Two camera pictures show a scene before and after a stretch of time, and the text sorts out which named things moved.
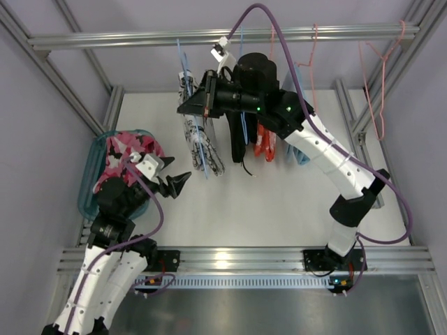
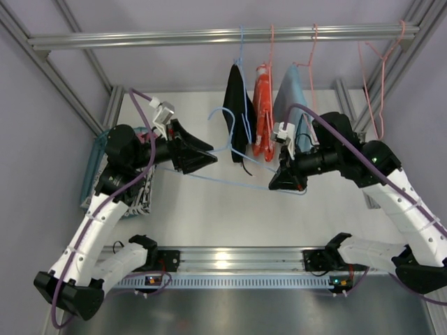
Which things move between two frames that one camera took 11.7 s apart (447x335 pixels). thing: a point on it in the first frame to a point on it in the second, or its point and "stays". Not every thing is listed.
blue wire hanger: [188, 82] to [237, 150]
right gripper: [211, 96] to [291, 167]
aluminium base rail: [402, 259] stays
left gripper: [164, 186] to [175, 148]
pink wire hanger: [383, 58] stays
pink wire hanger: [314, 35] stays
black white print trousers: [206, 153] to [142, 203]
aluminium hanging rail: [309, 34] stays
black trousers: [243, 128] stays
